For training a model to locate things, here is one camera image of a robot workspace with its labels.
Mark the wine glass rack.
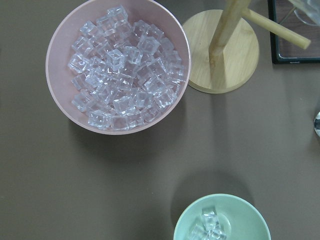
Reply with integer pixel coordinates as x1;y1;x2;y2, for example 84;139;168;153
267;0;320;65

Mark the pink bowl with ice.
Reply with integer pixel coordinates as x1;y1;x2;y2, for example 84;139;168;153
45;0;191;135

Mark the steel ice scoop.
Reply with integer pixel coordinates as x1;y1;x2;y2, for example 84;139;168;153
313;112;320;137

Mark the green ceramic bowl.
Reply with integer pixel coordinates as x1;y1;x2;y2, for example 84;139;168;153
173;193;271;240

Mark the clear ice cube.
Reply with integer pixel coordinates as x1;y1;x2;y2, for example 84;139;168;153
188;224;208;240
201;206;220;231
208;224;227;240

